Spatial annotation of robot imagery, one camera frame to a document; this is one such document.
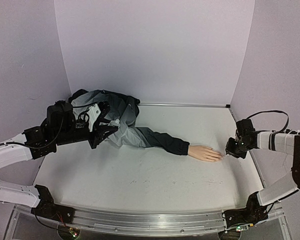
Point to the grey and black jacket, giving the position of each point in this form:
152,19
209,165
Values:
125,108

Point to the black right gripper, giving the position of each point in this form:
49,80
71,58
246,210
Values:
232,149

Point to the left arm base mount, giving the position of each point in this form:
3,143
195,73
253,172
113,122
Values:
48,209

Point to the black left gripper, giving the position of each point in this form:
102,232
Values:
100,131

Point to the aluminium front rail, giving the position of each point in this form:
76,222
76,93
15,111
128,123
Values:
144,224

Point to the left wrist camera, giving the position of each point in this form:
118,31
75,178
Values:
95,114

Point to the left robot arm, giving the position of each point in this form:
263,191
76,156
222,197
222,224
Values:
64,124

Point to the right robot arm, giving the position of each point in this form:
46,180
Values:
261,202

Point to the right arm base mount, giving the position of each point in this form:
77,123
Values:
252,213

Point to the mannequin hand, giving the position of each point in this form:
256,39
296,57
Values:
204,153

